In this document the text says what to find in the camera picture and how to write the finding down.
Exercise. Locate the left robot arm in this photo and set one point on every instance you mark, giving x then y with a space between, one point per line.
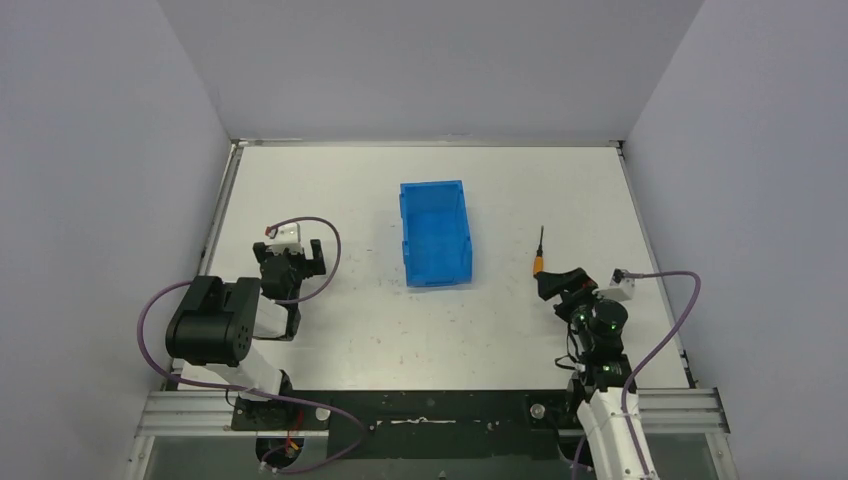
216 322

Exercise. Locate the blue plastic bin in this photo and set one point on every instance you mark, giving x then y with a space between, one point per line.
437 246

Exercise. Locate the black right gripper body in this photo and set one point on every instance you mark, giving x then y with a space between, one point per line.
577 290

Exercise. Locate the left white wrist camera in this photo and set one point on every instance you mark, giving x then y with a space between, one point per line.
286 236

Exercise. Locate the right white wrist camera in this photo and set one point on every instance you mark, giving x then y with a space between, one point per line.
621 287

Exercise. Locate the aluminium frame rail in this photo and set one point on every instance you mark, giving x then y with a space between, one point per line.
206 413

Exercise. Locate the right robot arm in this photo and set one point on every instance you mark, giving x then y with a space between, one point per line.
604 395

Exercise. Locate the orange handled screwdriver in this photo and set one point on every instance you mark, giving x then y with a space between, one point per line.
538 264

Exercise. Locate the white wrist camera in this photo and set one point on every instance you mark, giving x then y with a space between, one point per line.
286 236
621 287

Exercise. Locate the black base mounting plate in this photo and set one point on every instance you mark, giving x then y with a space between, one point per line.
425 424

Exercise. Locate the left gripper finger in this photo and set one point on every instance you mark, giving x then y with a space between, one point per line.
260 251
316 264

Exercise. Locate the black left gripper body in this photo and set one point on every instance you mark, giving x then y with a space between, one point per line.
289 257

